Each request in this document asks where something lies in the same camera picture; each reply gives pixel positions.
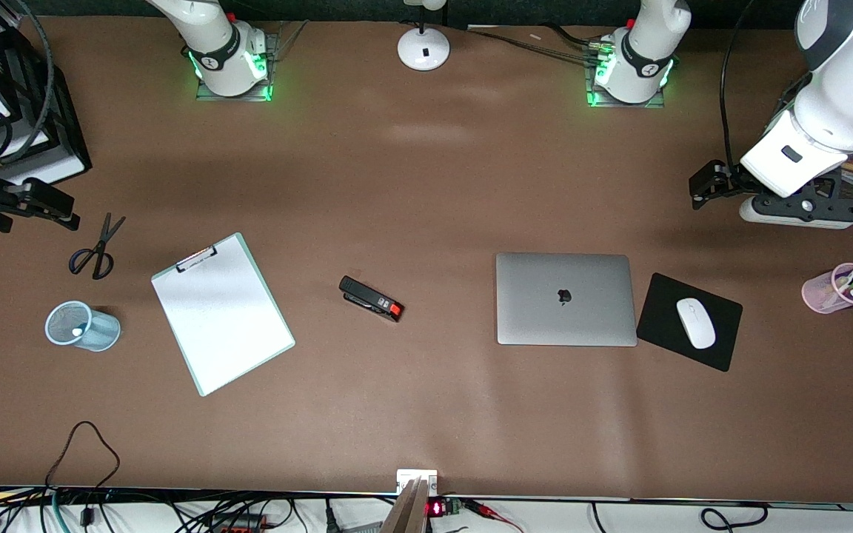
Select white clipboard with mint edge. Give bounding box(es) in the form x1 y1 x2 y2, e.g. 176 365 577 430
150 232 296 398

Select black stapler with orange tip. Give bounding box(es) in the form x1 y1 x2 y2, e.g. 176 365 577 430
338 275 404 324

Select black cable bundle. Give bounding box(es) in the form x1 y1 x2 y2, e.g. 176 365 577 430
0 485 383 533

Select teal cable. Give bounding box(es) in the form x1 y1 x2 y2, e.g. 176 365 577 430
47 492 70 533

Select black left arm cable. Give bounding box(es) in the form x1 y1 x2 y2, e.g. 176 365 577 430
717 0 757 171

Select white computer mouse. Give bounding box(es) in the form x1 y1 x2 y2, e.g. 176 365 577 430
675 298 717 350

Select black table cable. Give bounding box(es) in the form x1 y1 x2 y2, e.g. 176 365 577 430
464 24 605 61

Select black coiled cable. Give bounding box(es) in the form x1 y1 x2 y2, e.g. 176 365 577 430
699 503 770 531

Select dark looped cable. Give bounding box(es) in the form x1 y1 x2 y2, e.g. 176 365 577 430
44 420 121 493

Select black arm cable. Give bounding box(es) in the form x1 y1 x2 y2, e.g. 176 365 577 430
0 0 55 165
717 0 757 171

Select black stacked paper tray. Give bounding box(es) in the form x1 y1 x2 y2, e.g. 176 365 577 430
0 22 94 190

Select black scissors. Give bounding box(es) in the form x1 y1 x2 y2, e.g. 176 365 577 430
68 212 127 281

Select blue mesh pen cup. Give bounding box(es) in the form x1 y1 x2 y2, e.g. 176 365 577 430
44 300 121 352

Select pink translucent pen cup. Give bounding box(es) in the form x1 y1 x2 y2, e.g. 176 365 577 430
801 262 853 315

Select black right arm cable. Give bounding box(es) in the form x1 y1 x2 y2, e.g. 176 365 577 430
0 0 55 165

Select aluminium camera post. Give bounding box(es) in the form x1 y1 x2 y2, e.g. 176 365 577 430
381 477 431 533

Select white round lamp base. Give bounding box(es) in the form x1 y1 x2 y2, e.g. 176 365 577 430
397 0 451 73

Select white camera bracket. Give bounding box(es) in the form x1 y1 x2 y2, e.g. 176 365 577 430
396 469 439 497

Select red wire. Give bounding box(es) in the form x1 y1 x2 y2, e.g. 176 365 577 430
464 500 525 533

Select black mouse pad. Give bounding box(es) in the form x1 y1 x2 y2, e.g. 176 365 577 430
635 272 743 372

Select silver laptop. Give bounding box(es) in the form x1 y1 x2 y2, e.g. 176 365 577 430
495 252 638 347

